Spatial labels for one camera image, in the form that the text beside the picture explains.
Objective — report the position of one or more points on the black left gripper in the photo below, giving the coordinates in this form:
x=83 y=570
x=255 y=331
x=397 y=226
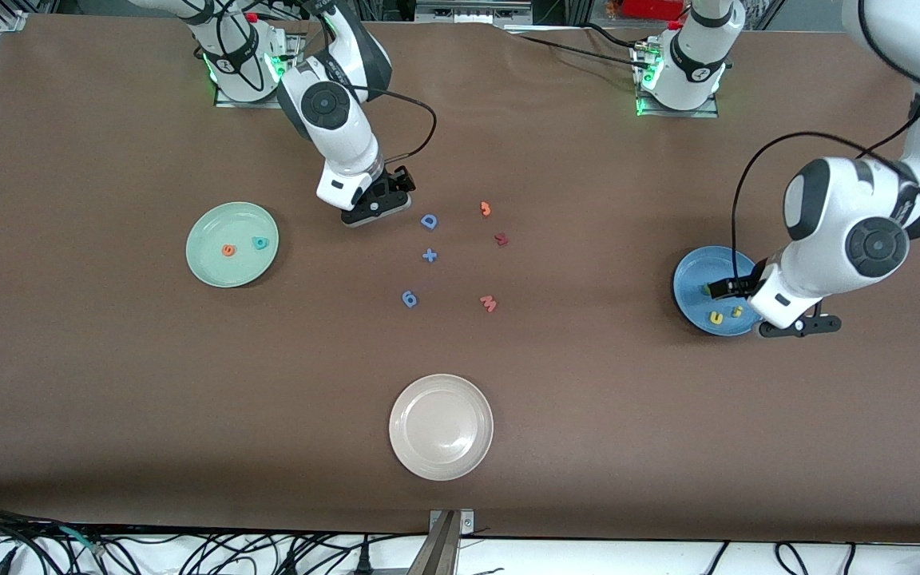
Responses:
x=743 y=283

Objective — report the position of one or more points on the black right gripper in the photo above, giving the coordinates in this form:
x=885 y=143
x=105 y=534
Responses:
x=396 y=182

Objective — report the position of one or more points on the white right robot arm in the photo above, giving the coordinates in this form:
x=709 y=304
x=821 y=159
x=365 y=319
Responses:
x=332 y=112

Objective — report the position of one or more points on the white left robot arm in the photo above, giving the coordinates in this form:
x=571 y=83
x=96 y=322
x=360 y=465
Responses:
x=835 y=231

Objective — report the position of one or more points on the blue round plate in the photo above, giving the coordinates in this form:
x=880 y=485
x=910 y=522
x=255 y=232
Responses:
x=691 y=299

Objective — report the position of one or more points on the blue foam letter D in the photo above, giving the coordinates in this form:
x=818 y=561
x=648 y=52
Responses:
x=424 y=224

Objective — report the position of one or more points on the blue foam number 6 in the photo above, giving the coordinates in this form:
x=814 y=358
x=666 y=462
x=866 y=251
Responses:
x=410 y=303

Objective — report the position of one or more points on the pink foam letter M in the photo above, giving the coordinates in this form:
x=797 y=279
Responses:
x=489 y=303

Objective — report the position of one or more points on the grey metal device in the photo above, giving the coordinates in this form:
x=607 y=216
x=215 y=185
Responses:
x=472 y=9

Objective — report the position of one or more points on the pale green round plate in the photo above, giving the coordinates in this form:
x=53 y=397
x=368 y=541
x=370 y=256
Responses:
x=232 y=271

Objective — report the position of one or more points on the cream white round plate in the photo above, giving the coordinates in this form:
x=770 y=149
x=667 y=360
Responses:
x=441 y=427

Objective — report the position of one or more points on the red box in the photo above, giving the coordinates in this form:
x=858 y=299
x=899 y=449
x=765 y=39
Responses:
x=652 y=8

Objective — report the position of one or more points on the brown table cover sheet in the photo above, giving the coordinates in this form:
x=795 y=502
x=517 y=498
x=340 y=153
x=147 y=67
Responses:
x=188 y=399

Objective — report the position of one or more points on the grey metal beam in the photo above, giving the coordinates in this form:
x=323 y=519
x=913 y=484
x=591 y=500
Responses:
x=438 y=551

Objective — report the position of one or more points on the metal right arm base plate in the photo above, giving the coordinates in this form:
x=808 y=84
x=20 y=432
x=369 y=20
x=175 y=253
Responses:
x=256 y=102

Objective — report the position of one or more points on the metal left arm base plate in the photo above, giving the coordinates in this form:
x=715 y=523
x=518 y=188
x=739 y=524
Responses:
x=676 y=113

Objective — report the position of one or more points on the small metal bracket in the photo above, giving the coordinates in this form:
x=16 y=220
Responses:
x=466 y=521

